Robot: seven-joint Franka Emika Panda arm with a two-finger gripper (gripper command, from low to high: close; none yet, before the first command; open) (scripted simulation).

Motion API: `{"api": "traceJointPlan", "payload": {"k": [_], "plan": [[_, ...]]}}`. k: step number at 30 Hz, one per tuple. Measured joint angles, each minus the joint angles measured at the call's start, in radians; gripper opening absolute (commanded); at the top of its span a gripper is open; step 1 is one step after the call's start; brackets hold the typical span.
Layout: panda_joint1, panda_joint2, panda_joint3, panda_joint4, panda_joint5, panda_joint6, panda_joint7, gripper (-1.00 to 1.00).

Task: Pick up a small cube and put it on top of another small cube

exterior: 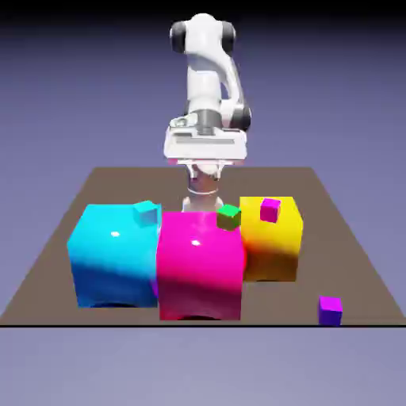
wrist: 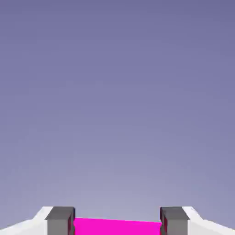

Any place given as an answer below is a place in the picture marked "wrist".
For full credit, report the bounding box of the large magenta box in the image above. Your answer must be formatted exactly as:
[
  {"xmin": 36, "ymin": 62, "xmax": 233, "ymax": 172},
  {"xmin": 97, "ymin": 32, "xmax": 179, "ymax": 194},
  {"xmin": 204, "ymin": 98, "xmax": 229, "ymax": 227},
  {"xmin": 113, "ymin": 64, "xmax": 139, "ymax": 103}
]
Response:
[{"xmin": 73, "ymin": 217, "xmax": 163, "ymax": 235}]

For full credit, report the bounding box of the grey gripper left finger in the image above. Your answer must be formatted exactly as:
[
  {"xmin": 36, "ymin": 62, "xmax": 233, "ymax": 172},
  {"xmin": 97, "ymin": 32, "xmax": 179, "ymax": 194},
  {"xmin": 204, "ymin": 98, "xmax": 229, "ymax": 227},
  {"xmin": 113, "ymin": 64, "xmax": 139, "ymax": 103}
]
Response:
[{"xmin": 0, "ymin": 206, "xmax": 76, "ymax": 235}]

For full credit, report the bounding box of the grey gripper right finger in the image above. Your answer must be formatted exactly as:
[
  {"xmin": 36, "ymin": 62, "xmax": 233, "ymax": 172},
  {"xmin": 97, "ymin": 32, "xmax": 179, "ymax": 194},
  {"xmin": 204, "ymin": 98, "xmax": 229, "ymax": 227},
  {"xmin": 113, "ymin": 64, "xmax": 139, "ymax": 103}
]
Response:
[{"xmin": 159, "ymin": 206, "xmax": 235, "ymax": 235}]

